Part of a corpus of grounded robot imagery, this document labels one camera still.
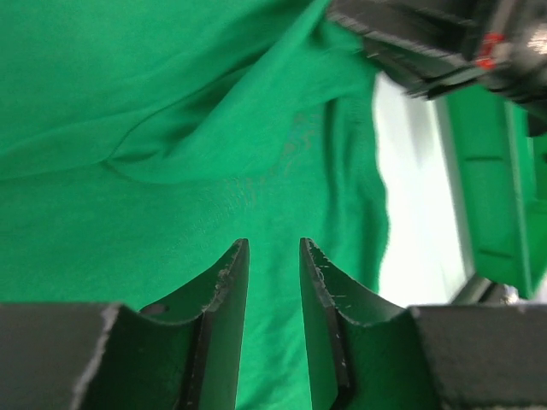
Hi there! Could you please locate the green plastic bin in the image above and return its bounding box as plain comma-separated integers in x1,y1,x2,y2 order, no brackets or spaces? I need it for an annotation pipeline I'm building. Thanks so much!
446,87,546,299

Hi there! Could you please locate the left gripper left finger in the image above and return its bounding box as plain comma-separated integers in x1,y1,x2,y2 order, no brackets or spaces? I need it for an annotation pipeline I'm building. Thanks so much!
80,239,250,409

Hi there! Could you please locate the green t shirt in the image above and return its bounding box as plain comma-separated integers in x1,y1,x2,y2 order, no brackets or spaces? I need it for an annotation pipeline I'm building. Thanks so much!
1,1,388,409

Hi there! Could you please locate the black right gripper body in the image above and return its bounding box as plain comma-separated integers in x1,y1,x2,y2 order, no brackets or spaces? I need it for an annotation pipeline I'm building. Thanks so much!
465,1,546,137

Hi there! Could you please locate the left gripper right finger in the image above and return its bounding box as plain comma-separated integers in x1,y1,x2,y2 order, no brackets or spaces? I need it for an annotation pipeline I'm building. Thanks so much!
299,238,440,409

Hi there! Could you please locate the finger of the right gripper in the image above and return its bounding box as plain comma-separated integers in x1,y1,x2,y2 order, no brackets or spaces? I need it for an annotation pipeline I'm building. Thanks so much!
363,38,482,99
327,0,491,56

